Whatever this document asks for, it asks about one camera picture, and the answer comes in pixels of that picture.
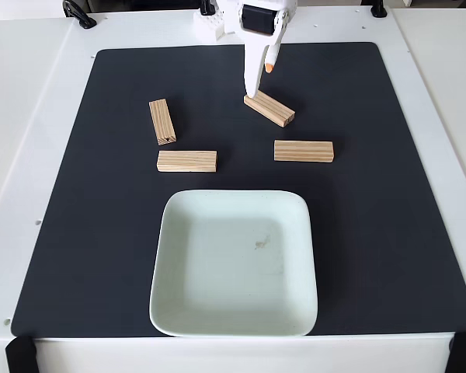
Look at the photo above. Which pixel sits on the wooden block with dark grooves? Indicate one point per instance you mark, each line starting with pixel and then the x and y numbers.
pixel 273 110

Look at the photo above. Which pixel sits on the wooden block with dark knot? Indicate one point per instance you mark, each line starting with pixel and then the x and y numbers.
pixel 162 122

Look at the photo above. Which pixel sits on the pale green square plate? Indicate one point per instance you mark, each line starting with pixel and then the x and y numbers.
pixel 217 241

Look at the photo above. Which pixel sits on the black base clamp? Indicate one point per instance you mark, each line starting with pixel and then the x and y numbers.
pixel 207 5

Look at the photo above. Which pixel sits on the black rubber mat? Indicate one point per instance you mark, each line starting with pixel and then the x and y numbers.
pixel 101 233

